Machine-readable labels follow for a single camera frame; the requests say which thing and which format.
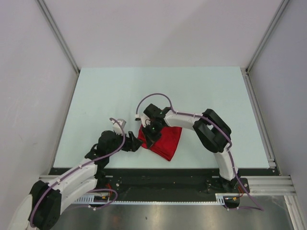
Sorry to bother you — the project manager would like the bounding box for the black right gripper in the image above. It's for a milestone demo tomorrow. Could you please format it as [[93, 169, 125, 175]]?
[[142, 122, 164, 149]]

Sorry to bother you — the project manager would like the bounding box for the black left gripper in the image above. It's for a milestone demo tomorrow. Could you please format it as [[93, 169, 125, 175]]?
[[107, 129, 142, 156]]

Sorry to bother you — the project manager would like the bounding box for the red cloth napkin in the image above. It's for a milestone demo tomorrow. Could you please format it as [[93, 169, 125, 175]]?
[[138, 126, 182, 161]]

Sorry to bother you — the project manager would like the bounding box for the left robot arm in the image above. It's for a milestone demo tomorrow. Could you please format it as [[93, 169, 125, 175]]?
[[28, 130, 143, 230]]

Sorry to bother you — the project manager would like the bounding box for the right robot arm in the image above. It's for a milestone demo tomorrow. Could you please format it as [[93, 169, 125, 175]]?
[[139, 104, 239, 192]]

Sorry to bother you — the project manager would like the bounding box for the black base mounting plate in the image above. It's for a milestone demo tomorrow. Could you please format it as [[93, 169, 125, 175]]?
[[48, 167, 280, 204]]

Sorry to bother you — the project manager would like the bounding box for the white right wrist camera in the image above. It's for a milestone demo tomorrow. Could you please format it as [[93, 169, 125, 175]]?
[[135, 114, 149, 127]]

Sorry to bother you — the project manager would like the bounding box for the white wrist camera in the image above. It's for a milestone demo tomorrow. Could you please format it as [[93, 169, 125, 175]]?
[[135, 114, 149, 127], [110, 118, 126, 136]]

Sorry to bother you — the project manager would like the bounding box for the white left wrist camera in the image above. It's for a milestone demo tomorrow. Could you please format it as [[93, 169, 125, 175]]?
[[110, 118, 126, 136]]

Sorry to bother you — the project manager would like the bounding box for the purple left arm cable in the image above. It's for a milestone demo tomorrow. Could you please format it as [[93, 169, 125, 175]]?
[[28, 117, 127, 228]]

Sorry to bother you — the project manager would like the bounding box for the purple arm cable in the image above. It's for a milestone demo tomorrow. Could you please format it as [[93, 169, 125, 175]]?
[[136, 92, 264, 211], [28, 117, 127, 228]]

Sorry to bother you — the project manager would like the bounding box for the white slotted cable duct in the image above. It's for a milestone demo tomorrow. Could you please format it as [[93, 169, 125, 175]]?
[[72, 193, 239, 206]]

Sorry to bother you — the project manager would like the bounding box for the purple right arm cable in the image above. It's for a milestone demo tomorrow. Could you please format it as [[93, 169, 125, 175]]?
[[136, 92, 264, 211]]

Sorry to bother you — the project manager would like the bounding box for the left aluminium frame post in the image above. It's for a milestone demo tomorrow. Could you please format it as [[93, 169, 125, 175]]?
[[35, 0, 81, 75]]

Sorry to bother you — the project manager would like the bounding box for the aluminium frame post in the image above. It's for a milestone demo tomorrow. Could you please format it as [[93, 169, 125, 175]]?
[[245, 0, 291, 74], [35, 0, 81, 75]]

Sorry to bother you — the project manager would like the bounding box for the right aluminium frame post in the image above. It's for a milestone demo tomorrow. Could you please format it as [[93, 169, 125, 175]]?
[[245, 0, 291, 74]]

